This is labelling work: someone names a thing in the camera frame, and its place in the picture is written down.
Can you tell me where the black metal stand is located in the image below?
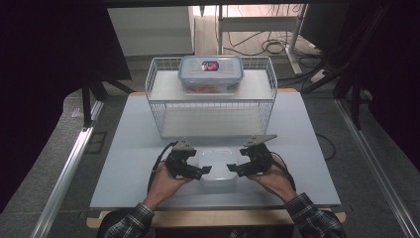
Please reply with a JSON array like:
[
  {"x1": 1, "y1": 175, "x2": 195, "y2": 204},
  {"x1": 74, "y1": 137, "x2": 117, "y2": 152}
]
[
  {"x1": 80, "y1": 77, "x2": 133, "y2": 128},
  {"x1": 300, "y1": 6, "x2": 389, "y2": 131}
]

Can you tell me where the large clear blue-rimmed container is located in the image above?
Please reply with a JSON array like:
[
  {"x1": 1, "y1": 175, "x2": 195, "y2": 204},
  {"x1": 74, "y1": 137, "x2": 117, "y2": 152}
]
[{"x1": 177, "y1": 55, "x2": 246, "y2": 95}]

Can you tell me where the left hand-held gripper cable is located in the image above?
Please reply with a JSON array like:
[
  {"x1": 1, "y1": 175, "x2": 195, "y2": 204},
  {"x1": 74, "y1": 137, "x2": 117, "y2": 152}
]
[{"x1": 147, "y1": 141, "x2": 179, "y2": 194}]

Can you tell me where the black floor grate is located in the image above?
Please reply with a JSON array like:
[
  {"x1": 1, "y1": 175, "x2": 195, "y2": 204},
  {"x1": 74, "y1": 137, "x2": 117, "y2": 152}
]
[{"x1": 83, "y1": 131, "x2": 108, "y2": 155}]

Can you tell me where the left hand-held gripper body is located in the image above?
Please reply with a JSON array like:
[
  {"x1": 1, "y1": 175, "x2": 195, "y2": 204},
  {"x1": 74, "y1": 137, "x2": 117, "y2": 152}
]
[{"x1": 164, "y1": 138, "x2": 199, "y2": 181}]

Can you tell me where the white power strip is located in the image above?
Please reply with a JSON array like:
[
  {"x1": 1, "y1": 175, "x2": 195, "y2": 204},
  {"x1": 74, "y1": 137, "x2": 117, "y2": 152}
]
[{"x1": 310, "y1": 68, "x2": 329, "y2": 84}]

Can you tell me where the aluminium rail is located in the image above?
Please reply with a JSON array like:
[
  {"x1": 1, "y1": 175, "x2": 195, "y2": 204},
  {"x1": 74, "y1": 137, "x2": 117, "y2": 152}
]
[
  {"x1": 335, "y1": 98, "x2": 420, "y2": 238},
  {"x1": 31, "y1": 100, "x2": 105, "y2": 238}
]

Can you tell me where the small white plastic container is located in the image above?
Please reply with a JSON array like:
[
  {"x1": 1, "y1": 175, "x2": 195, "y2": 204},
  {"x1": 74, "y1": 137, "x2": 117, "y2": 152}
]
[{"x1": 197, "y1": 147, "x2": 240, "y2": 191}]

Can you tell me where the bundle of floor cables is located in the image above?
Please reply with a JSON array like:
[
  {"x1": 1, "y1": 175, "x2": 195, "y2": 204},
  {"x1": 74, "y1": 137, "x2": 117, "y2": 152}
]
[{"x1": 224, "y1": 31, "x2": 323, "y2": 58}]

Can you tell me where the black floor cable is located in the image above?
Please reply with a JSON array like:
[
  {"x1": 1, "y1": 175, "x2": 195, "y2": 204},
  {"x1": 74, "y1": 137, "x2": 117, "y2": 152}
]
[{"x1": 315, "y1": 133, "x2": 337, "y2": 162}]

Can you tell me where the right hand-held gripper cable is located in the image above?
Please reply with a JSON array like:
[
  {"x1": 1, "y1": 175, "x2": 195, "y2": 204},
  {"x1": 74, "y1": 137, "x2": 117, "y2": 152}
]
[{"x1": 269, "y1": 151, "x2": 297, "y2": 193}]

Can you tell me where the white wire shelf rack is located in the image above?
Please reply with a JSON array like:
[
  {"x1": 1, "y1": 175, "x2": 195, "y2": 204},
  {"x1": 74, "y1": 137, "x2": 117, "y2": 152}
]
[{"x1": 145, "y1": 56, "x2": 278, "y2": 139}]

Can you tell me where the white cabinet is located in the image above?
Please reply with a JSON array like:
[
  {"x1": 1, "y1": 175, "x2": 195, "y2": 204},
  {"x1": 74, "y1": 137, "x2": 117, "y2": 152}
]
[{"x1": 107, "y1": 6, "x2": 196, "y2": 58}]

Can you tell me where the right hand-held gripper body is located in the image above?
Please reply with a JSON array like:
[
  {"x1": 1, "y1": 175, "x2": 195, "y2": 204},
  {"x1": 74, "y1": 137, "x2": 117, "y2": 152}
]
[{"x1": 239, "y1": 134, "x2": 278, "y2": 178}]

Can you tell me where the person's right hand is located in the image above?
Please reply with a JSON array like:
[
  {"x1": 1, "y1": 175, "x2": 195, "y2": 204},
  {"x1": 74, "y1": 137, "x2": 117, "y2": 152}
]
[{"x1": 250, "y1": 154, "x2": 297, "y2": 203}]

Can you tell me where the hand-held gripper cable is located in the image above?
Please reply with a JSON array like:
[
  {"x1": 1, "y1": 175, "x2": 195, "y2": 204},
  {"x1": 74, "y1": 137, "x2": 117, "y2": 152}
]
[
  {"x1": 269, "y1": 151, "x2": 297, "y2": 193},
  {"x1": 147, "y1": 141, "x2": 179, "y2": 194}
]

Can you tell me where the white desk frame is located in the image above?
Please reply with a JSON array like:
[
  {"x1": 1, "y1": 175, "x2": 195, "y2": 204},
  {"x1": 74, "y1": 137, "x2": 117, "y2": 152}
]
[{"x1": 216, "y1": 4, "x2": 310, "y2": 75}]

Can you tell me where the person's left hand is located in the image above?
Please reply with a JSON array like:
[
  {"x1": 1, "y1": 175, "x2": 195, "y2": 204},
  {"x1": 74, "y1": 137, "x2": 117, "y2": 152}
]
[{"x1": 143, "y1": 162, "x2": 194, "y2": 210}]

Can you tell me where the black curtain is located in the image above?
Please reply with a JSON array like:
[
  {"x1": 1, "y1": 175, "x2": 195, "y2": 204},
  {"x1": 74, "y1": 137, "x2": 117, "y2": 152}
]
[
  {"x1": 330, "y1": 0, "x2": 420, "y2": 163},
  {"x1": 0, "y1": 0, "x2": 132, "y2": 212}
]

